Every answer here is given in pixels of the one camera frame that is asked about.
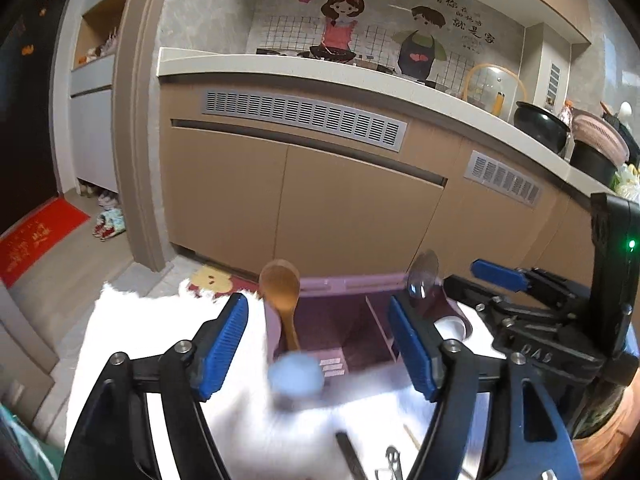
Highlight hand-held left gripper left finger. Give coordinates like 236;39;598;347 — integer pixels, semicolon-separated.
60;292;249;480

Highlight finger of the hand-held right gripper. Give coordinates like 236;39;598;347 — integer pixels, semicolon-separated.
444;274;594;332
471;259;594;307

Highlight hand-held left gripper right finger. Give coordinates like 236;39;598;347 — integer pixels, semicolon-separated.
387;295;583;480

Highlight white plastic spoon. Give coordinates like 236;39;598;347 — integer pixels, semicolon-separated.
434;319;466;351

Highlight purple utensil holder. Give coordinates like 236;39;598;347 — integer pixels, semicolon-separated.
262;271;473;376

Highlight grey-blue plastic spoon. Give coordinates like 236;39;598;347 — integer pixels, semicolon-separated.
267;352;323;411

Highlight wooden spoon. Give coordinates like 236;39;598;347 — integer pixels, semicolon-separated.
258;259;302;353

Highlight person's right forearm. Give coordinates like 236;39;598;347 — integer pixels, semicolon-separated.
570;385;640;480

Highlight yellow cartoon floor mat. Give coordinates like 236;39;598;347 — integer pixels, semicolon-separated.
180;265;261;301

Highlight white towel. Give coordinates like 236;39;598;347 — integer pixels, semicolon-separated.
65;282;496;480

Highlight short grey vent grille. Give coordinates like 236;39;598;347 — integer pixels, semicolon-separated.
465;150;544;208

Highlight black pot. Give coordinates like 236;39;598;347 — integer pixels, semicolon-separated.
570;137;621;188
513;101;572;155

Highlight pink colander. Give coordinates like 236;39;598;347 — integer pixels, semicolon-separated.
570;109;631;163

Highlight patterned slippers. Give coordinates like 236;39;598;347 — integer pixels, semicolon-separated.
92;207;126;242

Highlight glass pot lid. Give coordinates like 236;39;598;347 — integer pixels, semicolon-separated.
462;63;530;116

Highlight red doormat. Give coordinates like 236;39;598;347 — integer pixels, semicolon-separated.
0;197;92;288

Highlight teal plastic bag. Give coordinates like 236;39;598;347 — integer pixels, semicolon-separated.
0;405;56;480

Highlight long grey vent grille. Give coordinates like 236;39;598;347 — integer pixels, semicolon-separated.
202;89;408;153

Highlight white shelf cabinet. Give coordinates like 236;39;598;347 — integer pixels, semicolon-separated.
67;0;136;196

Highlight white kitchen countertop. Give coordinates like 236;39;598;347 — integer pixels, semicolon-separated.
156;46;640;206

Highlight dark door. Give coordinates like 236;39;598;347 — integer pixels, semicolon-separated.
0;0;76;241

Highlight cartoon wall poster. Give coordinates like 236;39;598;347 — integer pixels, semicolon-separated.
247;0;526;86

